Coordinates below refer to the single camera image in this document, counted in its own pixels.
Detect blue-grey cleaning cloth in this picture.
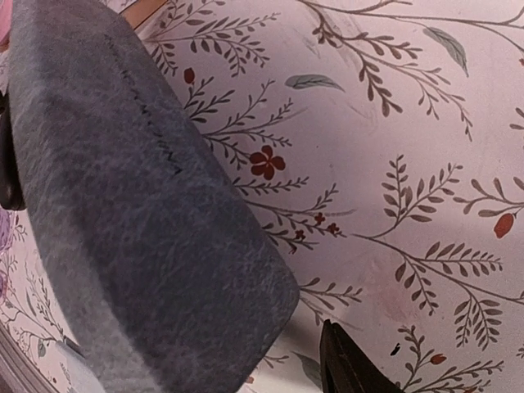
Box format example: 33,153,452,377
54,337,106,393

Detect clear purple glasses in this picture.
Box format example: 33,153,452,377
1,210,14,301

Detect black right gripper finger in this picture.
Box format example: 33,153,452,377
319,319,403,393

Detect brown sunglasses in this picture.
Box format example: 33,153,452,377
120,0,168,30

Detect grey case green lining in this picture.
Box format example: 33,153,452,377
8,1,299,392

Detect black glasses case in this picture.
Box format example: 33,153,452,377
1,93,25,211

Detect pink plate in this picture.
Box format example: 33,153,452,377
0,0,13,49

